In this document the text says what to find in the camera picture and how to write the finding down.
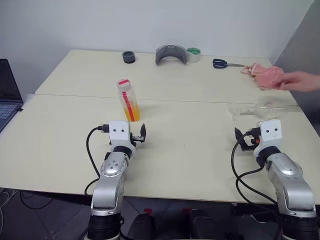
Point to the person's bare hand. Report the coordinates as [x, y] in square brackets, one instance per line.
[302, 81]

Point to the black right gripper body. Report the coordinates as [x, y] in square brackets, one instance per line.
[251, 145]

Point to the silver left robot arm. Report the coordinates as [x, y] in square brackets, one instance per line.
[110, 172]

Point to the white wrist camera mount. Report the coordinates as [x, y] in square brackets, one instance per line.
[119, 133]
[271, 135]

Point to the red floor marker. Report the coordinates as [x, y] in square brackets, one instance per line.
[148, 211]

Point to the bottle of orange juice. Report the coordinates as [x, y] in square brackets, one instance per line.
[131, 110]

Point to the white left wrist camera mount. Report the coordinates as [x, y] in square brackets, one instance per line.
[119, 133]

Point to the dark rounded shape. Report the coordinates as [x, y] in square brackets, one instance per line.
[142, 226]
[201, 225]

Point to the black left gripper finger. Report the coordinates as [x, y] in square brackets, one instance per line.
[143, 131]

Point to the pink cloth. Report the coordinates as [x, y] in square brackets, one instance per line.
[267, 77]

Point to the dark laptop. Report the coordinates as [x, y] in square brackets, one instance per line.
[6, 100]

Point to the grey curved visor headset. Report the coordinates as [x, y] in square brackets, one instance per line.
[171, 53]

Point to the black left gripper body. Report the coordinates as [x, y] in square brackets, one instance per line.
[137, 139]

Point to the white bottle cap red stripe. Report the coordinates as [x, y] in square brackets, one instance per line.
[123, 85]

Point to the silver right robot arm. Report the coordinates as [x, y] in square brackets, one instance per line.
[287, 175]

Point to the green white tape roll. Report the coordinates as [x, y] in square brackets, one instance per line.
[193, 55]

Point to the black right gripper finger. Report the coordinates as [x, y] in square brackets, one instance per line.
[237, 132]

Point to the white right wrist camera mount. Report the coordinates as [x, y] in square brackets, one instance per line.
[271, 135]

